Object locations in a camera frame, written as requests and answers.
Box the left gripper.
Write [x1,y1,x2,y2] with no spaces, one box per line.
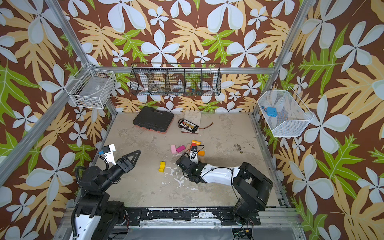
[99,150,141,194]

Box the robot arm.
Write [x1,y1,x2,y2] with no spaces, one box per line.
[195,163,273,225]

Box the yellow cylinder block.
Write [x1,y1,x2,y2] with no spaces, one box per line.
[192,140,201,146]

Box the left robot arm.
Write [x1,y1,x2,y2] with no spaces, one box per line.
[70,150,142,240]

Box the magenta block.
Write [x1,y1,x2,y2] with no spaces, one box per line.
[176,146,186,153]

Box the yellow arch block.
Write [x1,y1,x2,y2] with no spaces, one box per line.
[159,161,166,173]

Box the black and red tool case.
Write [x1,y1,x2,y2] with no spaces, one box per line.
[133,107,174,134]

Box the white work glove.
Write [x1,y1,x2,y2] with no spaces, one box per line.
[183,110,202,135]

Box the tape roll in basket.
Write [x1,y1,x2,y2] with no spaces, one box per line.
[171,85,184,93]

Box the blue object in basket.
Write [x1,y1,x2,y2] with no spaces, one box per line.
[265,107,278,117]

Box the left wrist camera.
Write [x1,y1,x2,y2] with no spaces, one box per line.
[99,144,116,165]

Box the black charging board with cables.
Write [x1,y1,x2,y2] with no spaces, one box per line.
[178,119,200,134]

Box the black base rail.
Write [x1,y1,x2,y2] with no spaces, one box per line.
[125,207,261,227]

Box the black wire basket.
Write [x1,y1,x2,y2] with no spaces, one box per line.
[128,63,222,96]

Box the white wire basket left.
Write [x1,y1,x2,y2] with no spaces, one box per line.
[68,68,117,109]

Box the white wire basket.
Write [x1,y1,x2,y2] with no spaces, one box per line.
[68,68,117,109]
[258,88,315,138]

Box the white wire basket right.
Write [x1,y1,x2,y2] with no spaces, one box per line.
[258,88,315,138]

